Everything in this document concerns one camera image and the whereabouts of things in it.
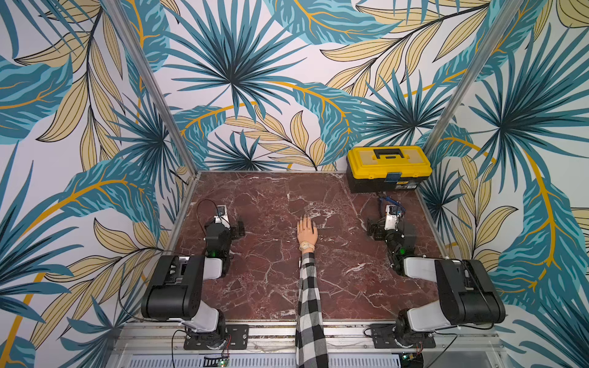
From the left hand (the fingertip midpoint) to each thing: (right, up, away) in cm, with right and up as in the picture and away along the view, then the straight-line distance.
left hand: (228, 218), depth 92 cm
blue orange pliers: (+73, +7, +16) cm, 75 cm away
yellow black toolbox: (+64, +21, +8) cm, 68 cm away
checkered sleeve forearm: (+32, -37, -24) cm, 54 cm away
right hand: (+62, 0, 0) cm, 62 cm away
